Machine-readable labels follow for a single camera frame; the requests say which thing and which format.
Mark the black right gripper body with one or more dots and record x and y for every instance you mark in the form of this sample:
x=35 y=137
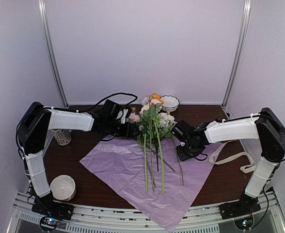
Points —
x=189 y=152

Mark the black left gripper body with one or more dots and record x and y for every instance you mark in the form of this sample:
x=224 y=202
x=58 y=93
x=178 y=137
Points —
x=115 y=130

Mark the white purple flower bunch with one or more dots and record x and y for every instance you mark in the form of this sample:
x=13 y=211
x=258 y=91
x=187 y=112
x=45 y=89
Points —
x=163 y=122

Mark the pink flower bunch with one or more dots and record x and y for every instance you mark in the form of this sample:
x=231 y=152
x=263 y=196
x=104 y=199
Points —
x=142 y=119

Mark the blue flower bunch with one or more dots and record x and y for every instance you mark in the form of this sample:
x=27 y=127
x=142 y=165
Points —
x=155 y=152

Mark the purple tissue paper sheet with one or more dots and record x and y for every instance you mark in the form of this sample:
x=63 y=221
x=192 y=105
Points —
x=134 y=174

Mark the cream ribbon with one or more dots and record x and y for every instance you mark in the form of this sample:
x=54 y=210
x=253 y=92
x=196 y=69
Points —
x=245 y=169

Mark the white small blossom stem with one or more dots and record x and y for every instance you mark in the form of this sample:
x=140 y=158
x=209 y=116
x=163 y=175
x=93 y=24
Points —
x=178 y=160

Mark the orange flower stem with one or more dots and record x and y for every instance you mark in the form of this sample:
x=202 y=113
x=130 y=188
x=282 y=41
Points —
x=155 y=99

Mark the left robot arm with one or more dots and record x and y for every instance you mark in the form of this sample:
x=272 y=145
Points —
x=32 y=130

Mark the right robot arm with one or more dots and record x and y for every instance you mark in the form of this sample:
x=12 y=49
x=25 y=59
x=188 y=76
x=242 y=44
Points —
x=262 y=134

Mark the white scalloped bowl black rim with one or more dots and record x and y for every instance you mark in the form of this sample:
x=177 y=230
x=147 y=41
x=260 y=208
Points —
x=170 y=104

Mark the patterned mug yellow inside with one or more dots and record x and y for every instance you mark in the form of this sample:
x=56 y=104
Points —
x=62 y=136

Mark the plain white round bowl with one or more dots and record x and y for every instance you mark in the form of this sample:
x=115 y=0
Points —
x=63 y=188

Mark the right round circuit board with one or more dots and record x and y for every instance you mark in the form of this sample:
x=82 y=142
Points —
x=244 y=224

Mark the round circuit board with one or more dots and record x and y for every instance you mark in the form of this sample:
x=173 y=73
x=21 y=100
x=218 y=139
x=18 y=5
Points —
x=244 y=224
x=48 y=223

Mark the left round circuit board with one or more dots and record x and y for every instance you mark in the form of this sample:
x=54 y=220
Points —
x=48 y=223

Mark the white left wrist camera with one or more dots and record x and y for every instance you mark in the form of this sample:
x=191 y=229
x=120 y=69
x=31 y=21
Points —
x=125 y=113

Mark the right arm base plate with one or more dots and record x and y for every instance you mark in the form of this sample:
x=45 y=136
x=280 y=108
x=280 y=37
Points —
x=241 y=207

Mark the aluminium front rail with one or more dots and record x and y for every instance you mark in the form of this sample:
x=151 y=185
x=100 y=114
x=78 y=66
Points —
x=198 y=219

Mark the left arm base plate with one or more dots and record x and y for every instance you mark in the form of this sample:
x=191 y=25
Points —
x=54 y=209

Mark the aluminium left corner post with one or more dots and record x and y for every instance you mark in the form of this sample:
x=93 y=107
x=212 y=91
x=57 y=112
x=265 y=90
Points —
x=50 y=50

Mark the aluminium corner post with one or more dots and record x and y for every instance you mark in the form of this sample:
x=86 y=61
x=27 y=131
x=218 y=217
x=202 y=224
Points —
x=50 y=50
x=245 y=19

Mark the aluminium right corner post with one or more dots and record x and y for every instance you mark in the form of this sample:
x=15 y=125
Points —
x=245 y=19

